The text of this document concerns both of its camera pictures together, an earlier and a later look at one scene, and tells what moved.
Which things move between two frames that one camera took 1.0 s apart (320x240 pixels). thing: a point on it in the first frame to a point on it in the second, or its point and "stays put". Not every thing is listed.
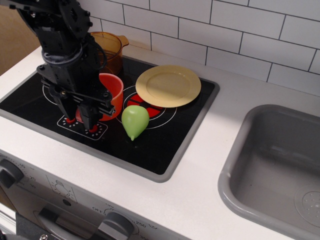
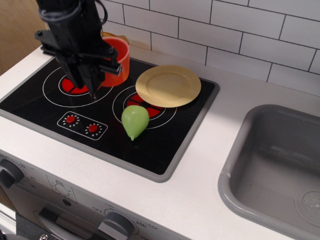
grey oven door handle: x=60 y=223 stays put
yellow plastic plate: x=168 y=86 stays put
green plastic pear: x=135 y=119 stays put
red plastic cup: x=113 y=85 to x=123 y=52
